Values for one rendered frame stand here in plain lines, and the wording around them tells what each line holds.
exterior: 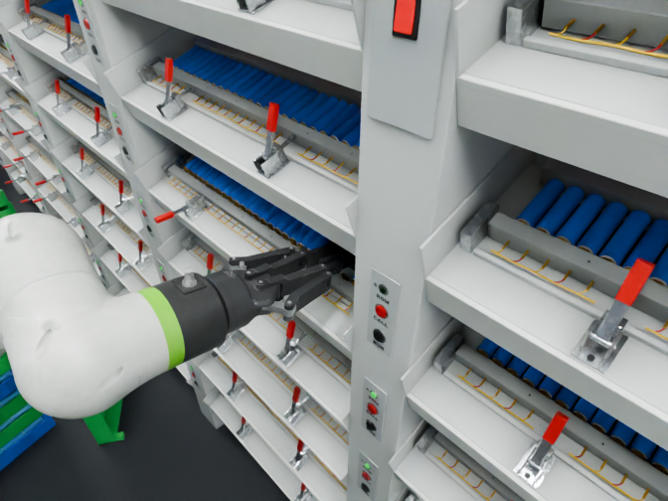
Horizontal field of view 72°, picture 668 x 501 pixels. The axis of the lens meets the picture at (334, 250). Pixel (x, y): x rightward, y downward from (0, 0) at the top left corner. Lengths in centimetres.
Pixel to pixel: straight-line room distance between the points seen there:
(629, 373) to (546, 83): 23
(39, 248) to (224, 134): 33
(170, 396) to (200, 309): 134
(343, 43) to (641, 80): 23
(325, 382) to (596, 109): 65
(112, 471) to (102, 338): 129
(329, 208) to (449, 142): 21
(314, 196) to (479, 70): 28
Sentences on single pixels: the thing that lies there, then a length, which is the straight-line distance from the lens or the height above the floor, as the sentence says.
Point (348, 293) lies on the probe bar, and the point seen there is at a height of 98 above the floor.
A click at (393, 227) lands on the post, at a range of 47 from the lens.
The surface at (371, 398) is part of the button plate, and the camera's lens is 69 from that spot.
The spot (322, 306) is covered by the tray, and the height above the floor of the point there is 94.
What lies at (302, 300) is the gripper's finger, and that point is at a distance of 59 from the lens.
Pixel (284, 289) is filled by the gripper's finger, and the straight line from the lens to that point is 61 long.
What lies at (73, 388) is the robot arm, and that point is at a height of 110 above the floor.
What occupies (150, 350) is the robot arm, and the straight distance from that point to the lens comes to 50.
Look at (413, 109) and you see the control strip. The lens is 40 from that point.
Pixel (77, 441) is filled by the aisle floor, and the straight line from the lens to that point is 186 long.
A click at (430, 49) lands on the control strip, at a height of 135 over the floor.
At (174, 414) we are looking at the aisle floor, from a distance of 180.
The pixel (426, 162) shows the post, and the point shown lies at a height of 126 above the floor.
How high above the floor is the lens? 144
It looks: 38 degrees down
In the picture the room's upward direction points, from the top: straight up
